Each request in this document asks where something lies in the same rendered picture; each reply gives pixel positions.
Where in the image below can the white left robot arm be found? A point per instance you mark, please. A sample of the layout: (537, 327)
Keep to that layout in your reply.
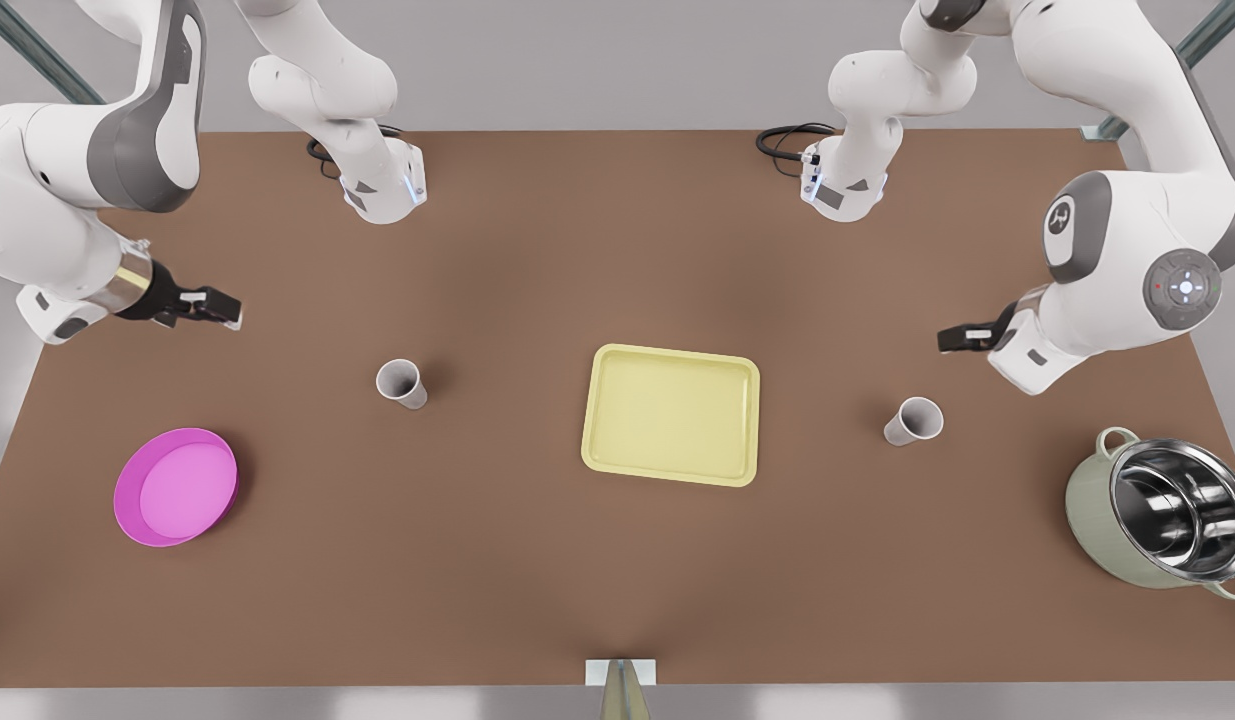
(1117, 260)

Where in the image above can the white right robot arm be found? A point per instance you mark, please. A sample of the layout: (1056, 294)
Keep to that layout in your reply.
(47, 200)

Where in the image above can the white IKEA cup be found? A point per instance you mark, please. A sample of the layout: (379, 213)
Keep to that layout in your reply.
(401, 385)
(914, 422)

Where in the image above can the pale yellow rectangular tray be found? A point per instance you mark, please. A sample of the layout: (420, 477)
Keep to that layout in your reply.
(670, 415)

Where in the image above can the pink round bowl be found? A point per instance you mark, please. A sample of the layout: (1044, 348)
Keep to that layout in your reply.
(177, 488)

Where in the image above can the green pot with steel inside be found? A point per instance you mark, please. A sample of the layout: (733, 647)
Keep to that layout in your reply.
(1157, 520)

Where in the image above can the silver frame post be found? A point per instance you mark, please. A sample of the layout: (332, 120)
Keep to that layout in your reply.
(1212, 25)
(47, 60)
(621, 685)

